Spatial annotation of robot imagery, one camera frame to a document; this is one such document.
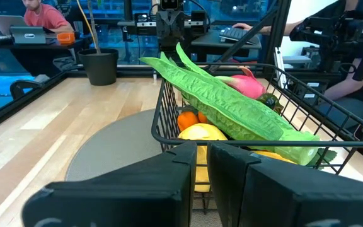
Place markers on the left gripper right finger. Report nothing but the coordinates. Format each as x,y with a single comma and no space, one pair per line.
279,195

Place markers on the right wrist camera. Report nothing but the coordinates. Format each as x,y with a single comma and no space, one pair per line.
169,3

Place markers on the black plant pot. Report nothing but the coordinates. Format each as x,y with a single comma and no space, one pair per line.
99,67

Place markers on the grey laptop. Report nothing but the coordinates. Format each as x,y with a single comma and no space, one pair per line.
5,22

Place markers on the black diagonal strut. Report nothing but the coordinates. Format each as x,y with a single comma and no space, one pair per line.
244,39

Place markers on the grey round placemat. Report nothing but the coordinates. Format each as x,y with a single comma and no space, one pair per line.
115,148

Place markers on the orange box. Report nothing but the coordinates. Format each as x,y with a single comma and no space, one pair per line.
65,38

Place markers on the pink dragon fruit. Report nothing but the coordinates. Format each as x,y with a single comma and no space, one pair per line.
247,86

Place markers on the person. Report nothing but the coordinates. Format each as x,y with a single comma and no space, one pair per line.
47,19
342,88

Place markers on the person's hand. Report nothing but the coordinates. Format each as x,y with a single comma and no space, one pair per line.
241,26

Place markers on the black vertical post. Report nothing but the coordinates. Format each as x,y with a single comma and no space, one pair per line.
279,31

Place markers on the green romaine lettuce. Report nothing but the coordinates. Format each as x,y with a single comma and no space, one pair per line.
232,107

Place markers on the orange carrot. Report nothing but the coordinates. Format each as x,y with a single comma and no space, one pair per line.
187,121

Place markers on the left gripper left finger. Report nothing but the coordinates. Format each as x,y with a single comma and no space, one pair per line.
121,195

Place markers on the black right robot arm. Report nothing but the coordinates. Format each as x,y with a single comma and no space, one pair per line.
198,19

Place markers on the dark green leaf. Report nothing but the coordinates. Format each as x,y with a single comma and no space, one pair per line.
324,156

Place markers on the black desk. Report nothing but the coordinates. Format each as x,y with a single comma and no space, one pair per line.
206,42
27,53

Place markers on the yellow starfruit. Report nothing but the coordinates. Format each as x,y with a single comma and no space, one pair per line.
200,132

